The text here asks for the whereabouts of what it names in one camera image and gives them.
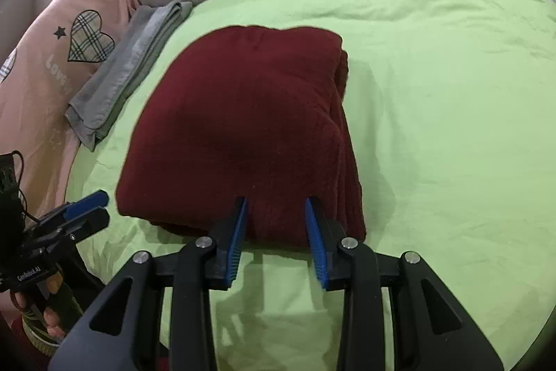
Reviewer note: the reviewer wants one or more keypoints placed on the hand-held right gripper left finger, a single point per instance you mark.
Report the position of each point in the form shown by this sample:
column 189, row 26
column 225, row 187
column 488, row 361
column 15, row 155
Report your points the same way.
column 236, row 243

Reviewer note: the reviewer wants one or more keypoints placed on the light green bed sheet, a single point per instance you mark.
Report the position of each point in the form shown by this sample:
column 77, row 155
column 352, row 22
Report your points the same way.
column 434, row 114

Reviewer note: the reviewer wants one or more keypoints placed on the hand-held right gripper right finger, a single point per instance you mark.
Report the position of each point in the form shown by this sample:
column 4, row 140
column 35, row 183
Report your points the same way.
column 315, row 245

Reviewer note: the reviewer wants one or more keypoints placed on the pink pillow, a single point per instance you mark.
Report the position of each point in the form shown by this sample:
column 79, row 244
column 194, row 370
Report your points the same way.
column 43, row 93

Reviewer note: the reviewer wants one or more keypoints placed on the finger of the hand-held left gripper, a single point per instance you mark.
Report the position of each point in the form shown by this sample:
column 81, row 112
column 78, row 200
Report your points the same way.
column 87, row 202
column 89, row 223

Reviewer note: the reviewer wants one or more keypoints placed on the person's left hand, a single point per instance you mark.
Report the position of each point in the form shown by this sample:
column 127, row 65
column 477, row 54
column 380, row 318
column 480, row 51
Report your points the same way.
column 54, row 321

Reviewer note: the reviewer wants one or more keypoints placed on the maroon hoodie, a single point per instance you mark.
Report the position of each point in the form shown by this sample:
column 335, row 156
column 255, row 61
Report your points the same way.
column 243, row 114

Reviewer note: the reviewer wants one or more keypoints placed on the folded grey cloth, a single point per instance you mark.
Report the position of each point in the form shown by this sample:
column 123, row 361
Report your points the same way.
column 117, row 80

